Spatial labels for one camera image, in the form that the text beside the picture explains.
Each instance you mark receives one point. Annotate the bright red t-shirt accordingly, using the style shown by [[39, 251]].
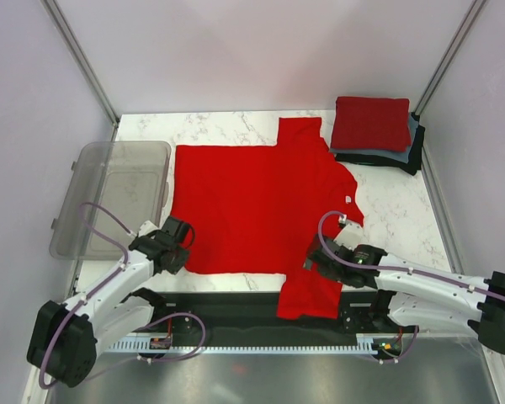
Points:
[[256, 210]]

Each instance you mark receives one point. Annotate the white slotted cable duct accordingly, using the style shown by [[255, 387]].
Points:
[[137, 344]]

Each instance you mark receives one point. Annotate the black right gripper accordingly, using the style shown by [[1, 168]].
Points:
[[325, 272]]

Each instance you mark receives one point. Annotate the left aluminium frame post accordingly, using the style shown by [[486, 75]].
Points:
[[59, 19]]

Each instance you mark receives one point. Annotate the folded grey-blue t-shirt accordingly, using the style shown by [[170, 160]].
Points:
[[408, 145]]

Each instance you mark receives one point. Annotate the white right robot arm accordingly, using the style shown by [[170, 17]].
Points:
[[412, 295]]

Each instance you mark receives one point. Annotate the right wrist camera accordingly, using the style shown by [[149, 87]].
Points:
[[350, 235]]

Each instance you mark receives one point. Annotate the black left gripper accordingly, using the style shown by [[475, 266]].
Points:
[[180, 261]]

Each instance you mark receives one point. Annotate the right aluminium frame post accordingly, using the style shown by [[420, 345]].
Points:
[[461, 34]]

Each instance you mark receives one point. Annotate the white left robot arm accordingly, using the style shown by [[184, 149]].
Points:
[[68, 337]]

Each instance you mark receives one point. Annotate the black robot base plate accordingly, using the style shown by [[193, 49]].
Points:
[[249, 318]]

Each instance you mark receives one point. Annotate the clear grey plastic bin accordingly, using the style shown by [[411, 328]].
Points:
[[115, 186]]

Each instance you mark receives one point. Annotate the aluminium frame post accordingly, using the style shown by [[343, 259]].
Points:
[[59, 19], [461, 34]]

